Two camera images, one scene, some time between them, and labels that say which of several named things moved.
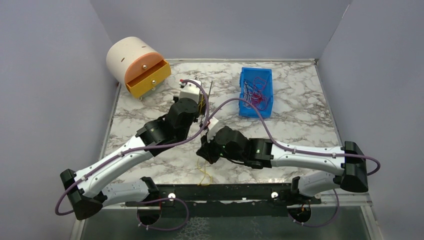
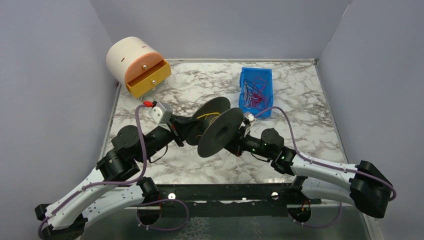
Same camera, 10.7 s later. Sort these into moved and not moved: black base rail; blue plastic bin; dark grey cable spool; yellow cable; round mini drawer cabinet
Moved: dark grey cable spool; yellow cable
Not moved: black base rail; round mini drawer cabinet; blue plastic bin
